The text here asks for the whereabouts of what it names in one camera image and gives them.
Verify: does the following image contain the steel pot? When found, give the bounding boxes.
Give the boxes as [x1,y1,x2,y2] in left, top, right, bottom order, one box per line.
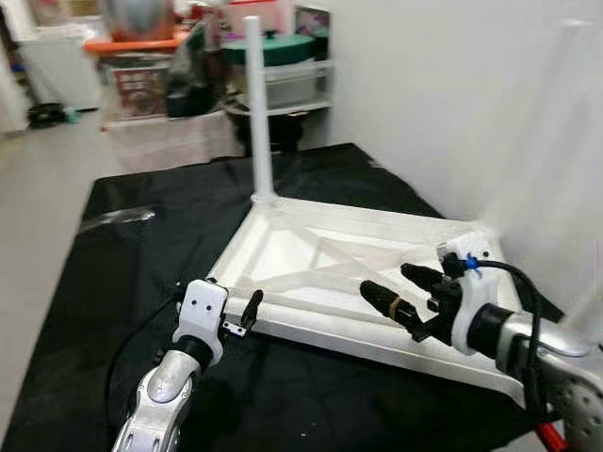
[102,0,175,40]

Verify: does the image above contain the black floor mop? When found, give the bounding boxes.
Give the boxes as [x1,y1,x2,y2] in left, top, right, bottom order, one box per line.
[26,102,81,128]

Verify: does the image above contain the black table cloth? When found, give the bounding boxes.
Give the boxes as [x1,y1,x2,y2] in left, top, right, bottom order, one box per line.
[0,143,603,452]

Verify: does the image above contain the green pot with lid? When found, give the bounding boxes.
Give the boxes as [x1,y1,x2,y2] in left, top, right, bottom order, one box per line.
[224,33,317,67]

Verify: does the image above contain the white cabinet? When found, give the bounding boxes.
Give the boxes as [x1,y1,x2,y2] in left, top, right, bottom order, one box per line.
[19,28,103,109]

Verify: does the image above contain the white plastic table top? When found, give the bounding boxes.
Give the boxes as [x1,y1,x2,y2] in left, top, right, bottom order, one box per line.
[209,193,603,406]

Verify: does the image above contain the dark framed picture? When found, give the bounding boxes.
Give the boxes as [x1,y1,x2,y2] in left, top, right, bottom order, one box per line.
[294,5,331,59]

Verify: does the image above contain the black round wok stand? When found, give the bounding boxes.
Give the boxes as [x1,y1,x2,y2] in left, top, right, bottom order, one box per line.
[226,102,331,153]

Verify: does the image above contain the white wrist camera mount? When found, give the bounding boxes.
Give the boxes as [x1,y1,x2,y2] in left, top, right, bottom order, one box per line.
[435,235,496,357]
[174,279,230,366]

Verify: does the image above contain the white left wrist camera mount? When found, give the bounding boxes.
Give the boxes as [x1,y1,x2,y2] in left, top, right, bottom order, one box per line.
[174,279,230,366]

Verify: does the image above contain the clear plastic container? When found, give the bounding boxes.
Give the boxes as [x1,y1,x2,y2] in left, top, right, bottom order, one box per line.
[231,61,333,109]

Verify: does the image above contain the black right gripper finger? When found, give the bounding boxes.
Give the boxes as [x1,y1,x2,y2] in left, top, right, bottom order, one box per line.
[400,263,446,295]
[359,280,427,335]

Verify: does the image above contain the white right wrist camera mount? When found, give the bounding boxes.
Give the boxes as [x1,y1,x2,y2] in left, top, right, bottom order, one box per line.
[435,235,496,357]

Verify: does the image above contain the black plastic bag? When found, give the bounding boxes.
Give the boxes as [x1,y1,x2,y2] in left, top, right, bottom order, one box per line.
[165,24,227,119]

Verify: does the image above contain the crinkled clear tape strip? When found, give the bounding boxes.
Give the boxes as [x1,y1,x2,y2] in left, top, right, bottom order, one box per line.
[80,207,156,232]

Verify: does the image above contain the bench with white lace cloth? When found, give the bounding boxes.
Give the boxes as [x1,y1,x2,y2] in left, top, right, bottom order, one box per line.
[102,113,248,172]

